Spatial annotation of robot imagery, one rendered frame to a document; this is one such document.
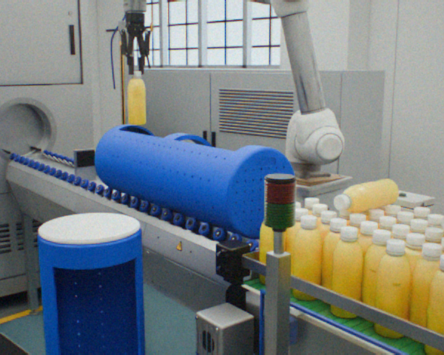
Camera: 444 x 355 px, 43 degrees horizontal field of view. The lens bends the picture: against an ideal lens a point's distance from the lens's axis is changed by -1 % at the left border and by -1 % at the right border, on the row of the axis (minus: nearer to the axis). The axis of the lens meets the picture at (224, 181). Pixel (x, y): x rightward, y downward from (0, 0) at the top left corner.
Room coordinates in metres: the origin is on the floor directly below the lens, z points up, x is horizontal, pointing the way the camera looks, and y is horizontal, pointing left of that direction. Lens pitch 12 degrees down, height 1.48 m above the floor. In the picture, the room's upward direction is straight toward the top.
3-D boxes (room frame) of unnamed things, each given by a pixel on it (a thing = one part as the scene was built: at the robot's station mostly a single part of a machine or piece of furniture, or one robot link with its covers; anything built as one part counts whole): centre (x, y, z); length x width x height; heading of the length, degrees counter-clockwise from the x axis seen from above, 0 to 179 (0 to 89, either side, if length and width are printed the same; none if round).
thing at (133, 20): (2.27, 0.35, 1.63); 0.08 x 0.07 x 0.09; 128
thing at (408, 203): (1.64, -0.51, 1.05); 0.20 x 0.10 x 0.10; 38
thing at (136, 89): (2.28, 0.35, 1.34); 0.07 x 0.07 x 0.19
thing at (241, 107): (4.24, -0.07, 0.72); 2.15 x 0.54 x 1.45; 46
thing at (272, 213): (1.10, -0.11, 1.18); 0.06 x 0.06 x 0.05
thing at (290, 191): (1.10, -0.11, 1.23); 0.06 x 0.06 x 0.04
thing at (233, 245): (1.47, -0.03, 0.95); 0.10 x 0.07 x 0.10; 128
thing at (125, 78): (3.00, 0.51, 0.85); 0.06 x 0.06 x 1.70; 38
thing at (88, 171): (2.67, 0.67, 1.00); 0.10 x 0.04 x 0.15; 128
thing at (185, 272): (2.45, 0.49, 0.79); 2.17 x 0.29 x 0.34; 38
